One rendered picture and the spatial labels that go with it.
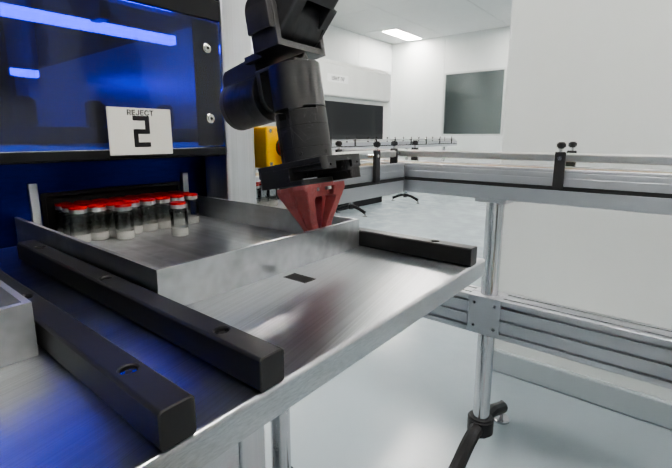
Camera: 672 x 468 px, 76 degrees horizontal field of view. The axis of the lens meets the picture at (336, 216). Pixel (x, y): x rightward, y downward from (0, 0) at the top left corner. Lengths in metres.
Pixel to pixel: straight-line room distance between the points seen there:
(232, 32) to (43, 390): 0.57
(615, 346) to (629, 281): 0.59
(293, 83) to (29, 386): 0.34
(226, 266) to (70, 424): 0.18
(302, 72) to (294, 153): 0.08
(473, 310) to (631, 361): 0.40
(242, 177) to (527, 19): 1.43
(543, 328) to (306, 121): 1.02
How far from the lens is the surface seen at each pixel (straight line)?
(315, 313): 0.34
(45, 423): 0.27
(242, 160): 0.72
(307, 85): 0.47
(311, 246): 0.46
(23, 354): 0.33
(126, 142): 0.62
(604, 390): 2.01
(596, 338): 1.31
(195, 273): 0.37
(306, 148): 0.46
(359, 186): 1.15
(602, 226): 1.83
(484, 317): 1.37
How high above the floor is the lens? 1.01
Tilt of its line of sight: 11 degrees down
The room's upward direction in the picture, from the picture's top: straight up
